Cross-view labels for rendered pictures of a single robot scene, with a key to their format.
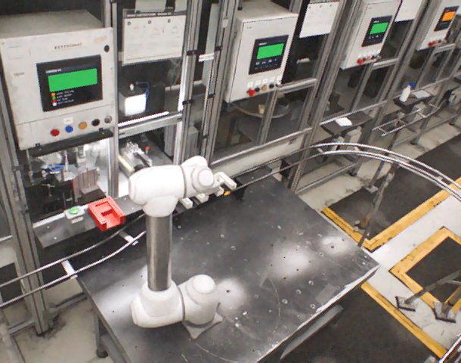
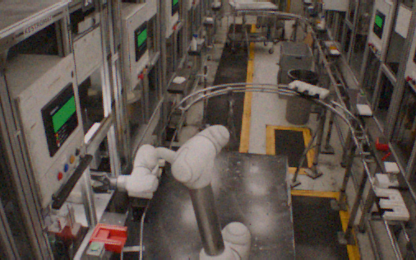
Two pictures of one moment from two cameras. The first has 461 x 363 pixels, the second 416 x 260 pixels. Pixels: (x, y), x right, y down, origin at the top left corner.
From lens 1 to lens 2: 1.03 m
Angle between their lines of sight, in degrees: 32
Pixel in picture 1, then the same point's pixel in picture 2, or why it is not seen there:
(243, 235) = not seen: hidden behind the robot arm
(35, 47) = (39, 92)
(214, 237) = (179, 211)
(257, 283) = (241, 216)
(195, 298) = (242, 241)
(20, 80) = (34, 132)
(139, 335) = not seen: outside the picture
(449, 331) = (325, 181)
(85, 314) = not seen: outside the picture
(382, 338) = (302, 211)
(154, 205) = (205, 174)
